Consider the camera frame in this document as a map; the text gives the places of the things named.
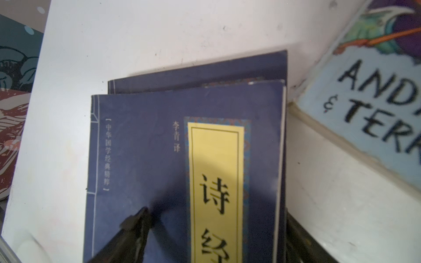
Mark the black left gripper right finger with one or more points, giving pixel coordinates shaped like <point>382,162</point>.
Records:
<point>301,247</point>

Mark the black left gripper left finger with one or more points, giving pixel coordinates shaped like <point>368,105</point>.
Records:
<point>128,245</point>

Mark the blue book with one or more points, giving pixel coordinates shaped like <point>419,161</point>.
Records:
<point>264,67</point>
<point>207,162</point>

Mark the Treehouse colourful paperback book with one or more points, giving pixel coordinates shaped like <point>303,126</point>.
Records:
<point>365,93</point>

